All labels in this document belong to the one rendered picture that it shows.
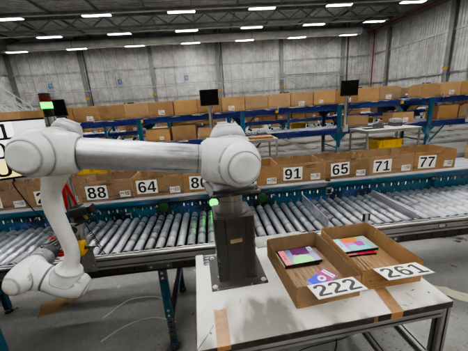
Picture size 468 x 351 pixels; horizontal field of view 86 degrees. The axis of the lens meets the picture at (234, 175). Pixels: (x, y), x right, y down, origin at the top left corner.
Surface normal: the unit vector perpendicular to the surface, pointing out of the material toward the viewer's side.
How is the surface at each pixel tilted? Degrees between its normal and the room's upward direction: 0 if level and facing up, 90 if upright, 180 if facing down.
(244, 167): 91
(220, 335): 0
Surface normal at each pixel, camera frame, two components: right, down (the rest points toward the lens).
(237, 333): -0.07, -0.96
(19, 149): 0.08, 0.32
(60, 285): 0.20, 0.11
